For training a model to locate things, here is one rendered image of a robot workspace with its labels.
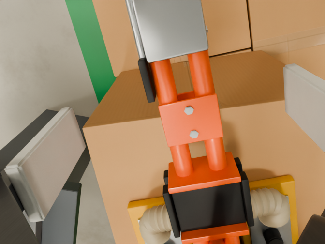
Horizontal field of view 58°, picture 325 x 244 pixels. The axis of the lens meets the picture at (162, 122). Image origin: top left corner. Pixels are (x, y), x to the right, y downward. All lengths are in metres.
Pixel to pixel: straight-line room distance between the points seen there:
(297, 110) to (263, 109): 0.31
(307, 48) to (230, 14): 0.23
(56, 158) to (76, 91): 1.36
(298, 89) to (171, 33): 0.15
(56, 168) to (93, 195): 1.63
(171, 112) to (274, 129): 0.23
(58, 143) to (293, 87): 0.13
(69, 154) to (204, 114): 0.17
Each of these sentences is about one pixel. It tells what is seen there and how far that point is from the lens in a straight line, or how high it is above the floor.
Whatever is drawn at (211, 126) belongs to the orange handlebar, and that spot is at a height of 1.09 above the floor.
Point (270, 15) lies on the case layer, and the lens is 0.87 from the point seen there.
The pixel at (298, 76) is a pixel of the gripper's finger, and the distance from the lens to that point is 0.17.
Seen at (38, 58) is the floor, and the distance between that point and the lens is 1.54.
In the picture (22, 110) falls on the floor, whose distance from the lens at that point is 1.66.
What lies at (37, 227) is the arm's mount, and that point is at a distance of 0.89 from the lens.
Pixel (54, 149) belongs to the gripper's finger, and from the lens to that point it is 0.16.
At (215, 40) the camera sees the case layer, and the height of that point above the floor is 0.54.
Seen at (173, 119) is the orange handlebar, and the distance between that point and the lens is 0.31.
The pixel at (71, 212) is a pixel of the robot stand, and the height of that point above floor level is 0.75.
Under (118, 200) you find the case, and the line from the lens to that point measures 0.56.
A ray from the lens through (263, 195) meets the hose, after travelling 0.47.
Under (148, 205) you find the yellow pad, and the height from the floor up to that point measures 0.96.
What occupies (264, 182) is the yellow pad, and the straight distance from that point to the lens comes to 0.53.
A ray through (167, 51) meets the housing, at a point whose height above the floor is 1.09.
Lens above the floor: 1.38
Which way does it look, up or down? 67 degrees down
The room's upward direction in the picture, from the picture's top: 175 degrees counter-clockwise
